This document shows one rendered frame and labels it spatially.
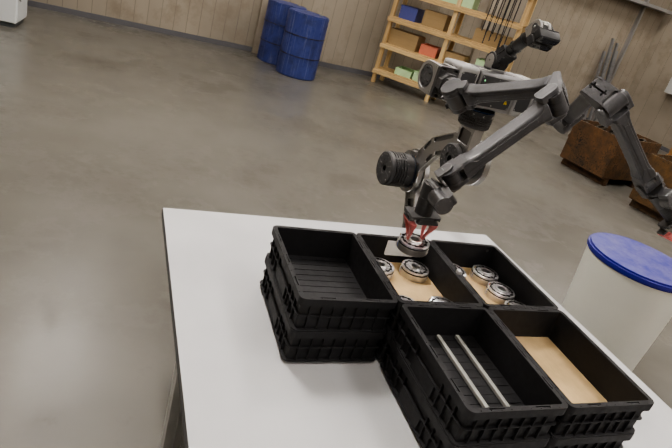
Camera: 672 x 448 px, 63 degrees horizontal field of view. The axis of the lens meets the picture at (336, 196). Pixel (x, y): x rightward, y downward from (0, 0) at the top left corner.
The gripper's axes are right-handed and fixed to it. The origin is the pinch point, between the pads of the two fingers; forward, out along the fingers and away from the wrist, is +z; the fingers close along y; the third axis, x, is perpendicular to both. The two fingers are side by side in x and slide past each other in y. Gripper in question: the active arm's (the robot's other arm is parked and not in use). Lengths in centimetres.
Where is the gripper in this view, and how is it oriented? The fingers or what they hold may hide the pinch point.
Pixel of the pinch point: (414, 237)
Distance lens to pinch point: 175.0
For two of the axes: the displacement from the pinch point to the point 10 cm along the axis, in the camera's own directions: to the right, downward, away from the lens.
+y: 9.4, 0.7, 3.2
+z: -2.2, 8.6, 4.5
